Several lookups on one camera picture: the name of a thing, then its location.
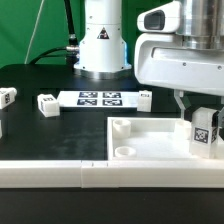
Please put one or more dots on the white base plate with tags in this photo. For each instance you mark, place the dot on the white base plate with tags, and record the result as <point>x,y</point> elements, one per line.
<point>98,99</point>

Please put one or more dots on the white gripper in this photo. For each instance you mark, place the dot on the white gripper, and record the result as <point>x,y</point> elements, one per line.
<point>181,47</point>

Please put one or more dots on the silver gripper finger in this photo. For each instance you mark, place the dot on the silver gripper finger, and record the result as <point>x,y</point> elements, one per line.
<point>220,115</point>

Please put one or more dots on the white front fence wall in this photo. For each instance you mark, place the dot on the white front fence wall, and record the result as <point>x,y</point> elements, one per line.
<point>111,174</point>

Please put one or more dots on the white square tabletop part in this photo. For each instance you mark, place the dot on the white square tabletop part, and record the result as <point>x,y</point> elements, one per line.
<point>146,139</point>

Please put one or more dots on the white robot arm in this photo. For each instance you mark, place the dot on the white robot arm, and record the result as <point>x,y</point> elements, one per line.
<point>102,50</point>

